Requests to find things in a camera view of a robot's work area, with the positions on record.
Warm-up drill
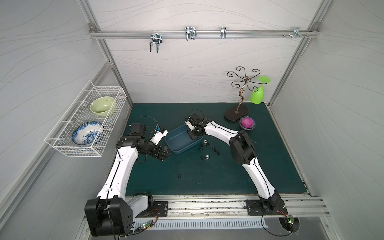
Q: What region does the blue plastic storage box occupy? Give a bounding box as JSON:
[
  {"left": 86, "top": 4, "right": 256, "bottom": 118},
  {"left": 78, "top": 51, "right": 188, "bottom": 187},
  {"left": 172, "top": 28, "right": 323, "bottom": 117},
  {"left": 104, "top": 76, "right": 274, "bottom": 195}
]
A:
[{"left": 165, "top": 125, "right": 203, "bottom": 155}]

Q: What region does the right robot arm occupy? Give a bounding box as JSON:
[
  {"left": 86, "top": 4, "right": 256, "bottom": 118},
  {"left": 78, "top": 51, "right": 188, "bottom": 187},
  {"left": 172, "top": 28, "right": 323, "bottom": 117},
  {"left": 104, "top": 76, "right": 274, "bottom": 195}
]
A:
[{"left": 185, "top": 116, "right": 286, "bottom": 215}]

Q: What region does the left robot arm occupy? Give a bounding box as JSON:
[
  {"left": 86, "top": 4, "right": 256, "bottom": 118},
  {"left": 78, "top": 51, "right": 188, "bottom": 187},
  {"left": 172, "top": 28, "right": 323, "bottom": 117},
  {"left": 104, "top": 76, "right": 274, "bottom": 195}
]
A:
[{"left": 85, "top": 124, "right": 172, "bottom": 238}]

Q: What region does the black nut cluster left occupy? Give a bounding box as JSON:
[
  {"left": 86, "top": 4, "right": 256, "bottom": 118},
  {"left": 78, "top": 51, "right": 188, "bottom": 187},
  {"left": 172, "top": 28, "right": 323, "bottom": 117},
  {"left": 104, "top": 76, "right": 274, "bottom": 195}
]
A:
[{"left": 199, "top": 143, "right": 210, "bottom": 151}]

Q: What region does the black nut cluster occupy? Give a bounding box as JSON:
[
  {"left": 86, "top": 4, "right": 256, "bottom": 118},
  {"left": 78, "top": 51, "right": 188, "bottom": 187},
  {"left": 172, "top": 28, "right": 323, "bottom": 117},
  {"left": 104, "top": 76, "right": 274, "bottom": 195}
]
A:
[
  {"left": 199, "top": 143, "right": 210, "bottom": 151},
  {"left": 212, "top": 147, "right": 221, "bottom": 155}
]

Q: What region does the black nut cluster right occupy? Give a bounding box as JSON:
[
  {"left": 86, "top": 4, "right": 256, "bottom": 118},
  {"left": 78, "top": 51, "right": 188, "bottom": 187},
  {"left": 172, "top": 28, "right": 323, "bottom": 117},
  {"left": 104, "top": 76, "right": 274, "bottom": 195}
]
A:
[{"left": 212, "top": 147, "right": 221, "bottom": 155}]

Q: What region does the dark metal jewelry stand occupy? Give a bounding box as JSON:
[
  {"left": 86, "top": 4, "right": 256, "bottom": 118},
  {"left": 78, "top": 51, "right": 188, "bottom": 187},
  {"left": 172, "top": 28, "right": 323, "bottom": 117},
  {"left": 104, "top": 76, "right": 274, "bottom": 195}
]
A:
[{"left": 224, "top": 66, "right": 262, "bottom": 122}]

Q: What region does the green table mat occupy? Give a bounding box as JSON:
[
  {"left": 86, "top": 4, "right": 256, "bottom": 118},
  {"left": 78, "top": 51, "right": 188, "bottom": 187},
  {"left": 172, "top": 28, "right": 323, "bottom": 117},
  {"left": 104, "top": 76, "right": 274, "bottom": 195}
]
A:
[{"left": 126, "top": 103, "right": 307, "bottom": 196}]

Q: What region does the purple ball in bowl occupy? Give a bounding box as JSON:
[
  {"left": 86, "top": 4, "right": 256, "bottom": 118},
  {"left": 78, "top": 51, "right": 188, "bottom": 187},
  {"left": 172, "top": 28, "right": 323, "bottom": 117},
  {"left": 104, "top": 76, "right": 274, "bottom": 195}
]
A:
[{"left": 239, "top": 116, "right": 256, "bottom": 131}]

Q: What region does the green plastic goblet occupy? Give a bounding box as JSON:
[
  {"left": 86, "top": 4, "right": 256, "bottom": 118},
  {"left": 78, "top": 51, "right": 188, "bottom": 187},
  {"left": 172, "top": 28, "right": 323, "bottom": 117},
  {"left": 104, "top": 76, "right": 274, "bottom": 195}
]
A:
[{"left": 250, "top": 76, "right": 271, "bottom": 104}]

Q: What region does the green ceramic bowl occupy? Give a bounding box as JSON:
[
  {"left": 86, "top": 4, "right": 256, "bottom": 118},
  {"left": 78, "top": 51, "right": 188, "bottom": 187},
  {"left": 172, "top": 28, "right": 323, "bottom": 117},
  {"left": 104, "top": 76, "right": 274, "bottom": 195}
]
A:
[{"left": 90, "top": 96, "right": 117, "bottom": 118}]

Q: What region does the blue white patterned bowl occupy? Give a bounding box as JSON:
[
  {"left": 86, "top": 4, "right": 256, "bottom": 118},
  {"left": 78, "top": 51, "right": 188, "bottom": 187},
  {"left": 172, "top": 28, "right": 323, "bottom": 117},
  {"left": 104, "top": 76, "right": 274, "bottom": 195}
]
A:
[{"left": 72, "top": 122, "right": 104, "bottom": 146}]

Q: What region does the metal hook centre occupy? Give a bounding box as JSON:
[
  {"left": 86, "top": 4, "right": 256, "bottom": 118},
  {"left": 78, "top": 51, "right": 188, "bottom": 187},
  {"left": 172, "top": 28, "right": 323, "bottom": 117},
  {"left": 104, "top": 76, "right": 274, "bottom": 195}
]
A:
[{"left": 185, "top": 27, "right": 197, "bottom": 42}]

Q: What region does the metal double hook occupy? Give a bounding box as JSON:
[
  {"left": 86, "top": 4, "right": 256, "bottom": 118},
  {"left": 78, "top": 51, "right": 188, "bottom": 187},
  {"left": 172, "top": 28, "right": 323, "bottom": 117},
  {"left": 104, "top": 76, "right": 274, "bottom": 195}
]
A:
[{"left": 150, "top": 33, "right": 163, "bottom": 53}]

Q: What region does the small metal hook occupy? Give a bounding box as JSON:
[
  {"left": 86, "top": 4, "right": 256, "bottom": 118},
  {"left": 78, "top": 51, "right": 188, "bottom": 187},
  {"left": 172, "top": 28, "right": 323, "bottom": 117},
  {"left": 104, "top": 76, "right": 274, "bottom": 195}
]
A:
[{"left": 221, "top": 27, "right": 227, "bottom": 39}]

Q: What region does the metal hook right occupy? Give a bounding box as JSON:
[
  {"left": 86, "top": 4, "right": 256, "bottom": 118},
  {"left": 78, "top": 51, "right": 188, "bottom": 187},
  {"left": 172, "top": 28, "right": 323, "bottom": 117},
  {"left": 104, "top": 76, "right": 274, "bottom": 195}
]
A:
[{"left": 282, "top": 28, "right": 309, "bottom": 40}]

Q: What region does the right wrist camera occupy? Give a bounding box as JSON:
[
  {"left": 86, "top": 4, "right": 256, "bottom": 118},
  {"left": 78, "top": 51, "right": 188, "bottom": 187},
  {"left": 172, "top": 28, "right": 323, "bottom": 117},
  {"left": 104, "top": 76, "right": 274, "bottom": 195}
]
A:
[{"left": 185, "top": 113, "right": 202, "bottom": 131}]

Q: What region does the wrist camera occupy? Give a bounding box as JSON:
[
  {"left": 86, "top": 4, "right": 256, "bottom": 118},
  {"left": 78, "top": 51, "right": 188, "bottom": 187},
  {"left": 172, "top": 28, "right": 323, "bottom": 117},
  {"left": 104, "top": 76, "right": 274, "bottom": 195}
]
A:
[
  {"left": 150, "top": 126, "right": 168, "bottom": 146},
  {"left": 185, "top": 113, "right": 202, "bottom": 131}
]

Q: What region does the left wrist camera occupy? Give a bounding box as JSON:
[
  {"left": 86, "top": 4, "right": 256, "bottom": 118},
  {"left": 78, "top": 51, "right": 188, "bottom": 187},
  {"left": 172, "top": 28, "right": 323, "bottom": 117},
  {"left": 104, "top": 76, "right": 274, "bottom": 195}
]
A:
[{"left": 150, "top": 126, "right": 168, "bottom": 146}]

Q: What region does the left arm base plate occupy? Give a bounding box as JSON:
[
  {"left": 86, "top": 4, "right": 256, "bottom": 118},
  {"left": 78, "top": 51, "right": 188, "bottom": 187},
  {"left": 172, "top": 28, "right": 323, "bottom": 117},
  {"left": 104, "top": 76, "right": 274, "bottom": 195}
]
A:
[{"left": 138, "top": 201, "right": 169, "bottom": 218}]

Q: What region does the aluminium front rail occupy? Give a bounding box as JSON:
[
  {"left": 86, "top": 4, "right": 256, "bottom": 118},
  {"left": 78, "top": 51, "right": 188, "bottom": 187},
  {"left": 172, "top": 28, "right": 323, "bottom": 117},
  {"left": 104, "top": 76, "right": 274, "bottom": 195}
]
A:
[{"left": 153, "top": 194, "right": 331, "bottom": 220}]

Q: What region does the aluminium rail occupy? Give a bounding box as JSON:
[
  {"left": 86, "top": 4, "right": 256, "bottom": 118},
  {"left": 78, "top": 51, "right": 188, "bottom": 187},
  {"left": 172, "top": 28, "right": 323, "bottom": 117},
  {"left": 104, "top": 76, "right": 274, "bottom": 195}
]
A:
[
  {"left": 90, "top": 29, "right": 321, "bottom": 40},
  {"left": 153, "top": 194, "right": 331, "bottom": 220}
]

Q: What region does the white wire basket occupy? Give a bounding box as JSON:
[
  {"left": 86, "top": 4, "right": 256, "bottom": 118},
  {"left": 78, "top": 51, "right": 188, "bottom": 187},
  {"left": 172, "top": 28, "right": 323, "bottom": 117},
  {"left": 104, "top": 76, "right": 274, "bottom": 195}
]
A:
[{"left": 45, "top": 82, "right": 127, "bottom": 158}]

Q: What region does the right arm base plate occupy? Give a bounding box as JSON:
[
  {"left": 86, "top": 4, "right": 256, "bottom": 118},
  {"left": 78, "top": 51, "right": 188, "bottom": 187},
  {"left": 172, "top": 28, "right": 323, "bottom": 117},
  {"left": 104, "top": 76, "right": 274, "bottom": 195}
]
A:
[{"left": 243, "top": 200, "right": 289, "bottom": 216}]

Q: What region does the aluminium top rail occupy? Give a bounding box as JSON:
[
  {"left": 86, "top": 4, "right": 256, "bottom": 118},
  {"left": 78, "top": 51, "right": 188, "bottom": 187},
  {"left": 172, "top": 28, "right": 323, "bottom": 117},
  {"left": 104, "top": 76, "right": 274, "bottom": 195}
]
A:
[{"left": 90, "top": 29, "right": 321, "bottom": 40}]

